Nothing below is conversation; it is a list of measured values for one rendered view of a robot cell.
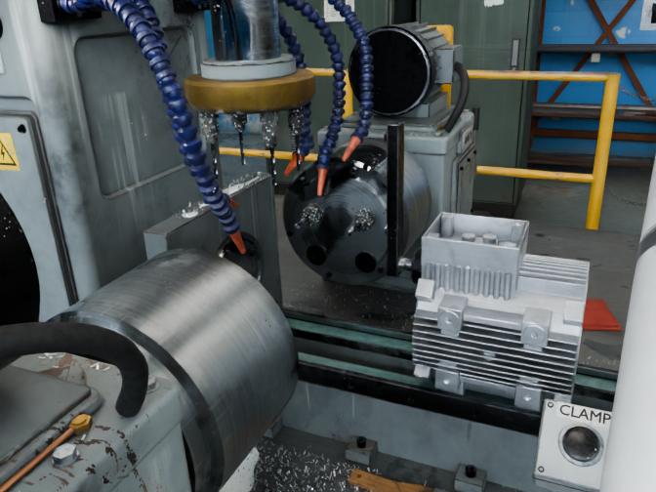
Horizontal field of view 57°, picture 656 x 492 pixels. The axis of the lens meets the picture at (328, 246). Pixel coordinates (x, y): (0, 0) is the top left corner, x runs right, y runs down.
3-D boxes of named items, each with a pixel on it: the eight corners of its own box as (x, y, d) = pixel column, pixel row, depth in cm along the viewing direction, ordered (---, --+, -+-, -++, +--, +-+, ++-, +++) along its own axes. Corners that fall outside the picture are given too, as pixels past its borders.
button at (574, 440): (559, 460, 54) (560, 455, 52) (564, 427, 55) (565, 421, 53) (596, 469, 52) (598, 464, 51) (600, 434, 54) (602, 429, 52)
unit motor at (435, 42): (347, 220, 141) (342, 27, 124) (391, 181, 168) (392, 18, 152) (458, 233, 131) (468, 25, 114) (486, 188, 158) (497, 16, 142)
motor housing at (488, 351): (408, 403, 82) (410, 276, 75) (442, 334, 98) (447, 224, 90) (566, 439, 74) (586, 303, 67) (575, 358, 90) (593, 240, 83)
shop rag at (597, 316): (604, 302, 130) (604, 298, 130) (622, 331, 119) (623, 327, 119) (531, 300, 132) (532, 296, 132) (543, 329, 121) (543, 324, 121)
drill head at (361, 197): (265, 294, 114) (253, 165, 104) (347, 222, 148) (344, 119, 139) (391, 317, 104) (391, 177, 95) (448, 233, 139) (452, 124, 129)
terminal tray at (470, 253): (419, 288, 79) (421, 237, 77) (439, 257, 88) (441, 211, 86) (513, 304, 75) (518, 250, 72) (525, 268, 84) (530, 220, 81)
